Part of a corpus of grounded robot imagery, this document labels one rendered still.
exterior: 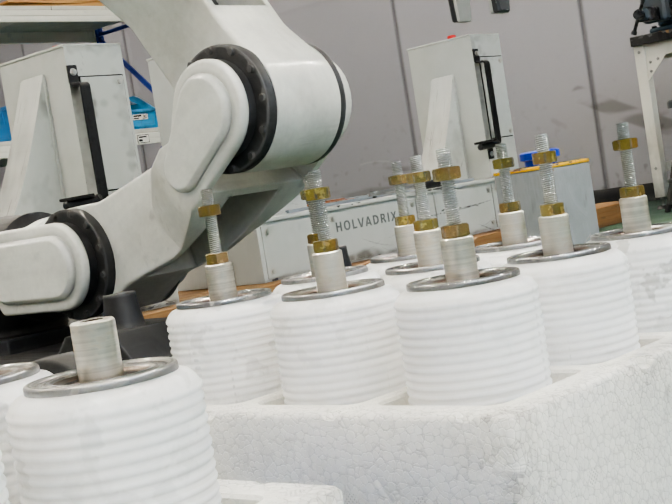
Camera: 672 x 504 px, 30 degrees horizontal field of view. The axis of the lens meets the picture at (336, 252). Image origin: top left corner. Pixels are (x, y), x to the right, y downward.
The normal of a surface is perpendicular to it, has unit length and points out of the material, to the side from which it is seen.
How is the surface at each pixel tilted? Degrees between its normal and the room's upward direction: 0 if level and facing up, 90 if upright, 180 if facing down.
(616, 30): 90
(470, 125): 90
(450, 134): 90
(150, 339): 45
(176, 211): 107
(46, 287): 90
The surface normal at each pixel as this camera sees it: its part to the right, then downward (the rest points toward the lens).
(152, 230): -0.66, 0.15
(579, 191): 0.73, -0.08
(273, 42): 0.40, -0.77
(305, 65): 0.58, -0.54
